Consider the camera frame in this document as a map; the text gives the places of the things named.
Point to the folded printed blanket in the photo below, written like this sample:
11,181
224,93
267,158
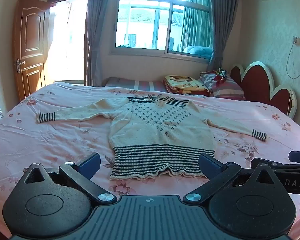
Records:
185,85

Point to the grey curtain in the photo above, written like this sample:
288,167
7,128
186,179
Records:
97,30
225,30

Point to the striped pillow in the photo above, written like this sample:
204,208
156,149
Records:
227,88

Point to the teal pleated curtain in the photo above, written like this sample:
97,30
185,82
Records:
197,20

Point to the cream knit sweater striped trim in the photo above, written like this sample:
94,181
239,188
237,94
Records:
160,130

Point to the red petal-shaped headboard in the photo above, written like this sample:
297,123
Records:
258,82

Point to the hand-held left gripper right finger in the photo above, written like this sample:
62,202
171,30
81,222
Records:
210,165

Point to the wall socket with plug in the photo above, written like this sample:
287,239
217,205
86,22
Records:
295,40

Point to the blue quilt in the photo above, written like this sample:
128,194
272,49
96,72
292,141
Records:
198,51

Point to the striped mattress sheet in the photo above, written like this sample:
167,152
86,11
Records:
135,83

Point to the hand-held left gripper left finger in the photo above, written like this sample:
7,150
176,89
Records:
90,165

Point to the sliding glass window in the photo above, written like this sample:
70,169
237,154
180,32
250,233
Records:
140,25

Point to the bed with pink floral sheet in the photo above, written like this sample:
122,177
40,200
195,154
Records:
52,135

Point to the brown wooden door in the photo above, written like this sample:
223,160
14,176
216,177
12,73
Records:
32,42

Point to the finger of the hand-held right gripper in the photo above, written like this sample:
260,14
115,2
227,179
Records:
265,162
299,156

